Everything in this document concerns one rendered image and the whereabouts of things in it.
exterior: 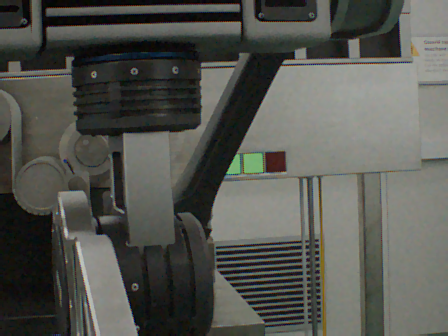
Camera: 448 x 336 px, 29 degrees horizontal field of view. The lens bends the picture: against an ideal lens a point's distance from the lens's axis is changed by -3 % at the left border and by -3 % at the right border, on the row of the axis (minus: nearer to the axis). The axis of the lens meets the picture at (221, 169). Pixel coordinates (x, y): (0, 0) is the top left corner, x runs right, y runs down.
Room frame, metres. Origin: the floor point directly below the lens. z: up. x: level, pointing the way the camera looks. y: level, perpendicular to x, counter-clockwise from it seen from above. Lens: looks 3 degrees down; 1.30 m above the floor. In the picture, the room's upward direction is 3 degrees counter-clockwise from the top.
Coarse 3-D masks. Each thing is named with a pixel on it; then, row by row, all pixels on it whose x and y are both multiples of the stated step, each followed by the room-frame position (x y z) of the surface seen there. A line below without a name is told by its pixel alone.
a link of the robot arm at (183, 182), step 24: (240, 72) 1.20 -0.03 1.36; (264, 72) 1.20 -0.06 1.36; (240, 96) 1.21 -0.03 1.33; (264, 96) 1.21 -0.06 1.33; (216, 120) 1.22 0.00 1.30; (240, 120) 1.22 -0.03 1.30; (216, 144) 1.22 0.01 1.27; (240, 144) 1.23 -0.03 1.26; (192, 168) 1.24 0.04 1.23; (216, 168) 1.23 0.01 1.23; (192, 192) 1.24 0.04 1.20; (216, 192) 1.25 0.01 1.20
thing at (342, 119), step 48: (48, 96) 2.30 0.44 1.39; (288, 96) 2.39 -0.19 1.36; (336, 96) 2.41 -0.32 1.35; (384, 96) 2.43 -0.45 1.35; (48, 144) 2.30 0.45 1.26; (192, 144) 2.35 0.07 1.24; (288, 144) 2.39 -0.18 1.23; (336, 144) 2.41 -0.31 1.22; (384, 144) 2.43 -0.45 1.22; (0, 192) 2.28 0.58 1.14
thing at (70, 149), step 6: (78, 132) 1.98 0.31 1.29; (72, 138) 1.98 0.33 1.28; (78, 138) 1.98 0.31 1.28; (72, 144) 1.98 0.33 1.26; (66, 150) 1.98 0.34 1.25; (72, 150) 1.98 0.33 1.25; (72, 156) 1.98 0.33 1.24; (108, 156) 1.99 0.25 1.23; (72, 162) 1.98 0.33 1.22; (78, 162) 1.98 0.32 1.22; (108, 162) 1.99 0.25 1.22; (78, 168) 1.98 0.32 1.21; (84, 168) 1.98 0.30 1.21; (90, 168) 1.98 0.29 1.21; (96, 168) 1.99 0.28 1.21; (102, 168) 1.99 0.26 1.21; (108, 168) 1.99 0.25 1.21; (90, 174) 1.98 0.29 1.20; (96, 174) 1.99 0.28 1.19
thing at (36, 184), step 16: (32, 160) 2.09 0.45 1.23; (48, 160) 1.98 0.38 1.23; (16, 176) 1.96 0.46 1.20; (32, 176) 1.98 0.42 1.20; (48, 176) 1.98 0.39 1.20; (64, 176) 1.98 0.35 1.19; (16, 192) 1.96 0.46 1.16; (32, 192) 1.97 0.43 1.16; (48, 192) 1.98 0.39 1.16; (32, 208) 1.97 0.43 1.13; (48, 208) 1.97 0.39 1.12
